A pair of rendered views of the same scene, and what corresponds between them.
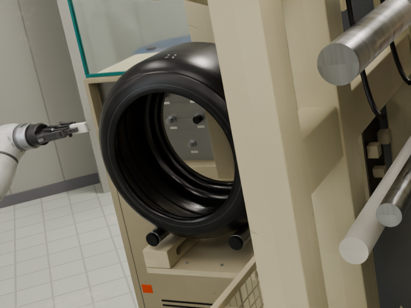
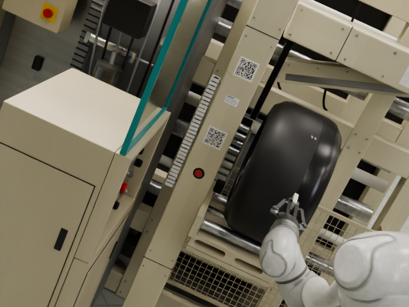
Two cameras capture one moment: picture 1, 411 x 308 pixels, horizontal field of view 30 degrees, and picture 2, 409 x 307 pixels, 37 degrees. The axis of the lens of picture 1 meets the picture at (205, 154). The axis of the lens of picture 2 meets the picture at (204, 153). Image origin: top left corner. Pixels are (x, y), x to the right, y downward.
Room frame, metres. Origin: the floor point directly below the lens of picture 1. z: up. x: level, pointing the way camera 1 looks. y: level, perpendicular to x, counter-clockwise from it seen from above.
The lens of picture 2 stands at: (3.59, 1.90, 1.95)
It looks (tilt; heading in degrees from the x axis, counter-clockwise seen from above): 20 degrees down; 241
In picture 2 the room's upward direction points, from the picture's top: 24 degrees clockwise
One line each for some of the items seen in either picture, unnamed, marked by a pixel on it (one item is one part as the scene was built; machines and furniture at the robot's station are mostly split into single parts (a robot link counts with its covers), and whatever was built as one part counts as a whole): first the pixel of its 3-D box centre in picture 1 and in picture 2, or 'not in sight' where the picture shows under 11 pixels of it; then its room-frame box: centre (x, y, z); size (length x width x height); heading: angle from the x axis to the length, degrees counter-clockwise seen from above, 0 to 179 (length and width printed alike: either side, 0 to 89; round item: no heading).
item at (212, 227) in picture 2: (178, 216); (241, 240); (2.29, 0.12, 0.90); 0.35 x 0.05 x 0.05; 150
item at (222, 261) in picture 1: (224, 245); (233, 245); (2.22, 0.00, 0.80); 0.37 x 0.36 x 0.02; 60
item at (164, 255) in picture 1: (183, 233); (233, 253); (2.29, 0.12, 0.84); 0.36 x 0.09 x 0.06; 150
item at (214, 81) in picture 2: not in sight; (193, 133); (2.54, -0.13, 1.19); 0.05 x 0.04 x 0.48; 60
